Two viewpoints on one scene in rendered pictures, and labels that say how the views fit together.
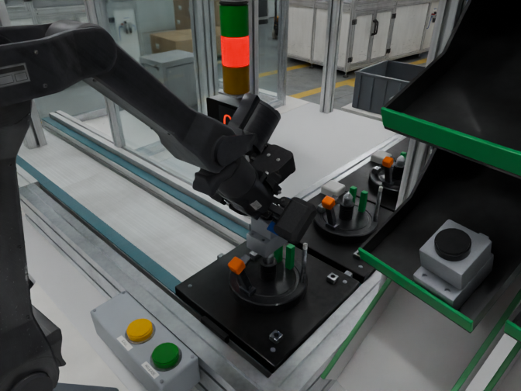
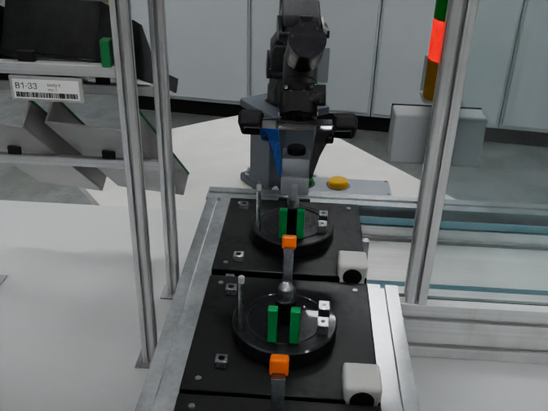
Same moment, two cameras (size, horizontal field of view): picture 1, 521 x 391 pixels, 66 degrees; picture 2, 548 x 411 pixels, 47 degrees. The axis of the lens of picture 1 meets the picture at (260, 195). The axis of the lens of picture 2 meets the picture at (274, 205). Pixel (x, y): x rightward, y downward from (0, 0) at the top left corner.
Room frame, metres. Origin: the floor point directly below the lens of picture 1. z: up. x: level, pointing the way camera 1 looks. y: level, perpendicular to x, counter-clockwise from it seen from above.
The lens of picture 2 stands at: (1.23, -0.63, 1.52)
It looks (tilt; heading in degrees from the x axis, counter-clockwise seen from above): 28 degrees down; 140
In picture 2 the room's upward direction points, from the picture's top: 2 degrees clockwise
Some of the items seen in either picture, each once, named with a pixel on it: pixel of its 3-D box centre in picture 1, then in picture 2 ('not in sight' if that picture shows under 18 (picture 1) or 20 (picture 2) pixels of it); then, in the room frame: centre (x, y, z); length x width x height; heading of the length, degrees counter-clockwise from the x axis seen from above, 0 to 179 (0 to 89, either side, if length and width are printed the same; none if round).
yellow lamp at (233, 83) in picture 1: (236, 77); (444, 78); (0.75, 0.05, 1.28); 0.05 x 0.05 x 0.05
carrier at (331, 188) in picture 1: (346, 208); (285, 305); (0.73, -0.19, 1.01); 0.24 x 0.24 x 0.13; 47
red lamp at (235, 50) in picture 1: (235, 50); (450, 39); (0.75, 0.05, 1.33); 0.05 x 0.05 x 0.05
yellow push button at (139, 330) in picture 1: (139, 331); (338, 184); (0.44, 0.19, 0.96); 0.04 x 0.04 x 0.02
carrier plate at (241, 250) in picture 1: (267, 287); (291, 237); (0.54, -0.01, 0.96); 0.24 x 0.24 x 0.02; 47
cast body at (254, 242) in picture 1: (272, 224); (295, 169); (0.55, -0.02, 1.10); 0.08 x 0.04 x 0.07; 138
